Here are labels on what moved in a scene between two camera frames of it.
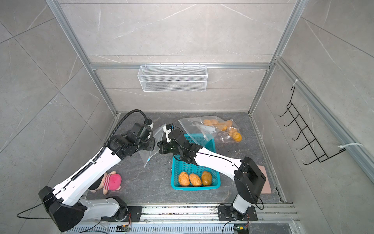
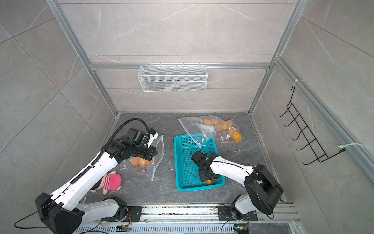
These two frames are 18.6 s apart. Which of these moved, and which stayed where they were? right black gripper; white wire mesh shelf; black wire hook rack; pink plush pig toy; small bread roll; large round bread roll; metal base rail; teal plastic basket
Moved: right black gripper; small bread roll
Stayed: pink plush pig toy; white wire mesh shelf; metal base rail; teal plastic basket; black wire hook rack; large round bread roll
